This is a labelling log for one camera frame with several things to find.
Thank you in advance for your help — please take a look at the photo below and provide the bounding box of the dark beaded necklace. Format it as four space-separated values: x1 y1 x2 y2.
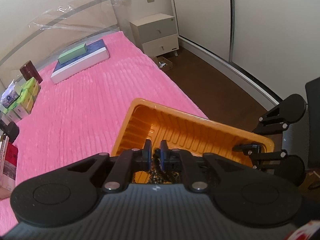
132 148 183 185

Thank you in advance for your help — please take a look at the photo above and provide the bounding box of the orange plastic tray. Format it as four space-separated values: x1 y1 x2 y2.
111 98 274 166

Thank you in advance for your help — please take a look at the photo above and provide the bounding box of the pink wooden jewelry box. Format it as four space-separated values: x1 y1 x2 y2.
0 134 18 200

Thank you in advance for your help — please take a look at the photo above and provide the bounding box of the pink fleece blanket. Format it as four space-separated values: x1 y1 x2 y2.
0 30 210 230

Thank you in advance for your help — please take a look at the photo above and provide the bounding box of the green tissue box pack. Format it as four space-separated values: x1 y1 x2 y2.
1 77 41 122

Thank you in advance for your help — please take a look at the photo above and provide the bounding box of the white tissue packet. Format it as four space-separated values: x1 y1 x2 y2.
1 83 22 108

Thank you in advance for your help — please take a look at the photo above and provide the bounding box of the dark maroon box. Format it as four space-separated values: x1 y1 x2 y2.
20 61 43 83

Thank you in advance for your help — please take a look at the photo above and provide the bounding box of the cardboard box on floor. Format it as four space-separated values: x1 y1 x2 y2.
151 56 173 72

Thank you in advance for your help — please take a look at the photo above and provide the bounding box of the green rectangular box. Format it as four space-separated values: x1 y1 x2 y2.
57 43 87 64

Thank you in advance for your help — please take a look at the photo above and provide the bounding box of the blue and white flat box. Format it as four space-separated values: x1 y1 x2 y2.
51 39 110 84

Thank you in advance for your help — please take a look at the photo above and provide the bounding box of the white grey nightstand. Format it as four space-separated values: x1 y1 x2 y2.
130 13 179 57

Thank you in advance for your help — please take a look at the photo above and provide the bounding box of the plastic-wrapped beige headboard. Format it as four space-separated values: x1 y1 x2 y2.
1 0 131 88

